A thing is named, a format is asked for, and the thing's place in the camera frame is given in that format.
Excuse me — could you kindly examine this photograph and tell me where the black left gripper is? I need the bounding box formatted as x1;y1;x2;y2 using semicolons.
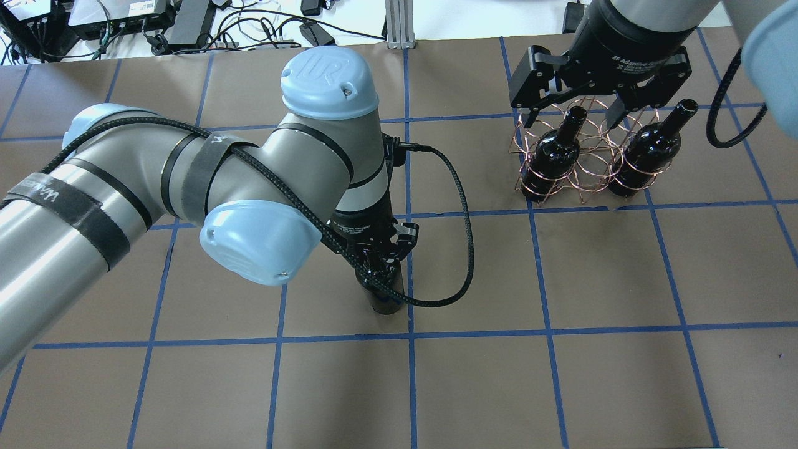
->
324;212;419;268

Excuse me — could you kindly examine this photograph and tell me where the black power adapter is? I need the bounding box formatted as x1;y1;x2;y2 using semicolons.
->
299;22;337;47

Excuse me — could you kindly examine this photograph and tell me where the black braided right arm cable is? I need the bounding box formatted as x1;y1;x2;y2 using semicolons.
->
706;47;771;149

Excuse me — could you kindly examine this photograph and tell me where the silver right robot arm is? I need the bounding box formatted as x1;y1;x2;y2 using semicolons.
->
508;1;796;138

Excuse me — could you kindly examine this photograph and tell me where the dark wine bottle in basket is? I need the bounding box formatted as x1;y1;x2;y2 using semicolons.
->
521;106;587;203

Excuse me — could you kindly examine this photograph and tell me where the dark glass wine bottle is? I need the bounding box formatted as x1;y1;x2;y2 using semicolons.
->
355;259;406;315

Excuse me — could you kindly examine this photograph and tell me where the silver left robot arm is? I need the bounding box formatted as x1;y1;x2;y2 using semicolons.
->
2;46;418;370

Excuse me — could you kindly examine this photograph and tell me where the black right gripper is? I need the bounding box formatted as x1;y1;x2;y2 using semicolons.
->
509;1;693;130

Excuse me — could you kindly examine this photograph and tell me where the copper wire wine basket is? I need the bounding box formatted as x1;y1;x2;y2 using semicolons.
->
508;96;671;206

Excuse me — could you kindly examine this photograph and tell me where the aluminium frame post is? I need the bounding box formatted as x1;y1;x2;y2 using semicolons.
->
385;0;416;49

